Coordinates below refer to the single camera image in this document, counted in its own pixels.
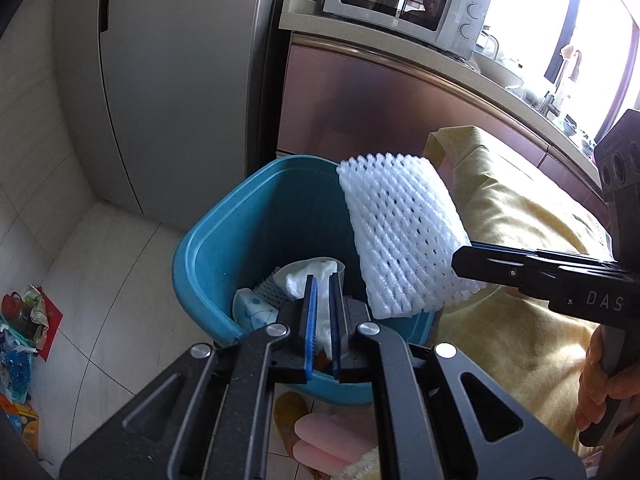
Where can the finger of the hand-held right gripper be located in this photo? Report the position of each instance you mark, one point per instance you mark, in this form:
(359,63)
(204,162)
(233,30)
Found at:
(500,249)
(495,267)

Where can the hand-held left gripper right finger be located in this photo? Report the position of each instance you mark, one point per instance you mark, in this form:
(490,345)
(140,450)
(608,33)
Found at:
(336,320)

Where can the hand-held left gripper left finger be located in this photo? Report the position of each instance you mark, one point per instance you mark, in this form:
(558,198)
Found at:
(311,320)

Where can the white tissue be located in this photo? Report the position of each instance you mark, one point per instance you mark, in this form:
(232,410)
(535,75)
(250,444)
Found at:
(305,270)

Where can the blue dotted tissue pack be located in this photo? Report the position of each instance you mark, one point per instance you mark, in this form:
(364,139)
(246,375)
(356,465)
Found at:
(250,307)

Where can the white foam fruit net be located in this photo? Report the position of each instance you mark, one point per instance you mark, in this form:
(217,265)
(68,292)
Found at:
(400,230)

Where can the blue plastic bin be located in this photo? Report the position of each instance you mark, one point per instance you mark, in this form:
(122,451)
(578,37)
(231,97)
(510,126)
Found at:
(280,210)

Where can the person's right hand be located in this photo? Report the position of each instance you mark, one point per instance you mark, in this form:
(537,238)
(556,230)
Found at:
(592,395)

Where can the ribbed grey paper piece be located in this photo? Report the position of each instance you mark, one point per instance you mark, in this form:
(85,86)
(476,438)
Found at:
(270,285)

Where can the yellow checked tablecloth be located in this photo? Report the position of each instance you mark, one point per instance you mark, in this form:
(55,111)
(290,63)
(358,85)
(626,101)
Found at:
(515,340)

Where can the yellow slipper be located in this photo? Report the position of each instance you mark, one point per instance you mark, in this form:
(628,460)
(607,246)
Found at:
(290,420)

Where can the pink soft object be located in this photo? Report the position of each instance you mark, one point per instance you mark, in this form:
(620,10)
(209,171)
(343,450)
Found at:
(330,435)

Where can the metal kitchen faucet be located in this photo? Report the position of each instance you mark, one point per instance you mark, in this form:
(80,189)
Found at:
(555,95)

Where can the white bowl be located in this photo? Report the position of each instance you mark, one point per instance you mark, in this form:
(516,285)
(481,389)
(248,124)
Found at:
(500,72)

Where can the brown kitchen cabinet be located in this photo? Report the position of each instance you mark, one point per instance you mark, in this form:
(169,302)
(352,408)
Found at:
(375,105)

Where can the white microwave oven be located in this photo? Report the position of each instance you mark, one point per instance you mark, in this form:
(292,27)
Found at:
(465,20)

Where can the window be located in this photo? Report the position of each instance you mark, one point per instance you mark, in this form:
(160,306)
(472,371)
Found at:
(540,5)

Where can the red paper sheet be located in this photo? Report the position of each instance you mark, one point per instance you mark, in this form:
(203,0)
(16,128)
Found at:
(50,325)

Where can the grey refrigerator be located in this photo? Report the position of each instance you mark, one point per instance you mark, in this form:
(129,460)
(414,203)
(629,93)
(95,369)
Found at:
(175,85)

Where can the red and white plastic bag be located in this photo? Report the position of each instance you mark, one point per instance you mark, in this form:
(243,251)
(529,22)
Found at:
(15,307)

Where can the blue patterned bag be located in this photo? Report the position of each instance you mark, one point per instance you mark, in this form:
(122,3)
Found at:
(15,370)

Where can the colourful box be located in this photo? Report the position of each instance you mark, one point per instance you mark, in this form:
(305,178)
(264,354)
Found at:
(22,422)

